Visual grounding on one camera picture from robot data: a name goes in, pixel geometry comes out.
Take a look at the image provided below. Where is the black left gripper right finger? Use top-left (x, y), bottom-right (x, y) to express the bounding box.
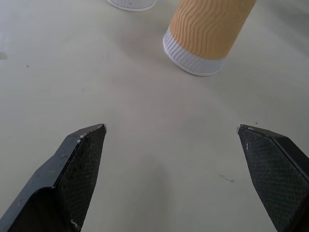
top-left (237, 124), bottom-right (309, 232)

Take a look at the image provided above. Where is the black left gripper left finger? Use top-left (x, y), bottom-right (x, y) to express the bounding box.
top-left (0, 123), bottom-right (108, 232)

